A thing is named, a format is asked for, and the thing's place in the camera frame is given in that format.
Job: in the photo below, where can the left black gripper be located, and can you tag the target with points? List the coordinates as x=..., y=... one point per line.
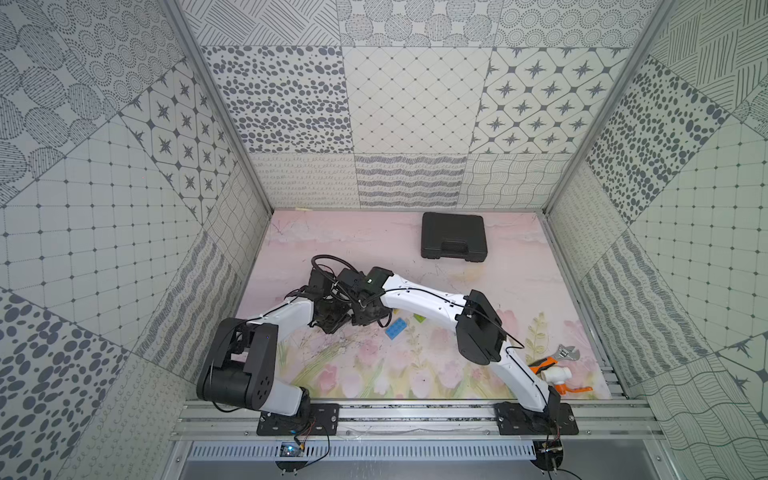
x=330, y=321

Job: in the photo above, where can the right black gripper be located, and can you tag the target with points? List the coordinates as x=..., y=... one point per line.
x=361, y=318

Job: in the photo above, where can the blue long lego brick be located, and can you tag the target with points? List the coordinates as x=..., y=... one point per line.
x=397, y=327

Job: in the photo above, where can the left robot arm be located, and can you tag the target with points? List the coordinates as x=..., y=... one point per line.
x=239, y=371

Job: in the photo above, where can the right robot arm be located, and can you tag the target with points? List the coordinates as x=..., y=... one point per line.
x=480, y=336

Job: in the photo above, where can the black plastic tool case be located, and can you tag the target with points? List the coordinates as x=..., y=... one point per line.
x=445, y=235

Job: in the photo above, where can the adjustable metal wrench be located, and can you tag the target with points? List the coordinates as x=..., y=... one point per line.
x=566, y=353

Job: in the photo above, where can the white pvc valve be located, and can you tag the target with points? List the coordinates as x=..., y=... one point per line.
x=556, y=375

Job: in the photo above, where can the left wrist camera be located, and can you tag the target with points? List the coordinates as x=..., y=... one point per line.
x=320, y=283

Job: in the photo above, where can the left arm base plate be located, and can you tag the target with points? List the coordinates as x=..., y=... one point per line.
x=315, y=419

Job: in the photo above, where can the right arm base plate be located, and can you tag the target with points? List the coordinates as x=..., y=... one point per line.
x=513, y=419

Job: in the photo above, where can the orange handled tool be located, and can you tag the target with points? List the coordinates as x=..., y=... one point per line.
x=547, y=362

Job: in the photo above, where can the aluminium rail frame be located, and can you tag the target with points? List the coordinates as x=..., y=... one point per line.
x=440, y=420

